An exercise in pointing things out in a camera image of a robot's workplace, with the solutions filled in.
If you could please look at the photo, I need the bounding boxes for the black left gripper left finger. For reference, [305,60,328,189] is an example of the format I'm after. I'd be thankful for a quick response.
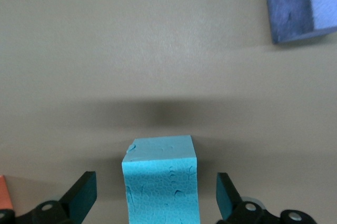
[0,171,97,224]

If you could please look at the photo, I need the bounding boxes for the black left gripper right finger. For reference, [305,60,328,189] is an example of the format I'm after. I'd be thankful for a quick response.
[216,172,316,224]

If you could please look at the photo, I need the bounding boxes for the light blue foam block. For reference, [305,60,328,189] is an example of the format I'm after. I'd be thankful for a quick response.
[121,135,198,224]

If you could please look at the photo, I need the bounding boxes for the orange foam block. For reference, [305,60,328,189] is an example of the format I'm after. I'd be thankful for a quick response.
[0,175,14,210]

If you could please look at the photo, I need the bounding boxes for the brown table cover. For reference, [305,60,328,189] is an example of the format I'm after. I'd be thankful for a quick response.
[0,0,337,224]

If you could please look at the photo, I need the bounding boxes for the purple foam block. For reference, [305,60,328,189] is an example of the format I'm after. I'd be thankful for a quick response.
[264,0,337,45]

